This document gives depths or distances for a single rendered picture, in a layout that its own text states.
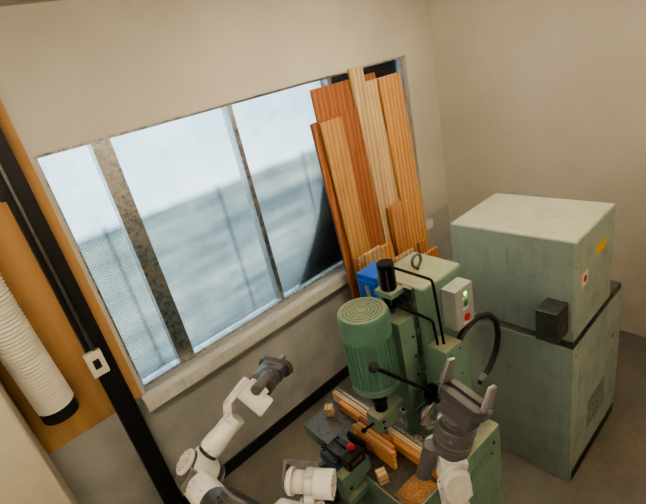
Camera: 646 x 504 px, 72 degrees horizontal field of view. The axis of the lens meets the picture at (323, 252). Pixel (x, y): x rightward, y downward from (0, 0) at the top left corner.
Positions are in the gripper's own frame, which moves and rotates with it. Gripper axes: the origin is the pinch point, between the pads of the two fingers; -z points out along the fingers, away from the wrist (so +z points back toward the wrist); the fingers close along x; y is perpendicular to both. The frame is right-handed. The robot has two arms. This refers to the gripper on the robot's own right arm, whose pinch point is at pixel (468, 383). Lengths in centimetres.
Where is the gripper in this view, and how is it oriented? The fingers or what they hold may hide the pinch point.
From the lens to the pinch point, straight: 104.1
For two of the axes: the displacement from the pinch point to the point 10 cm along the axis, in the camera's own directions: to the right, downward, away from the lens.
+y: 8.1, -1.6, 5.7
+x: -5.8, -3.7, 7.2
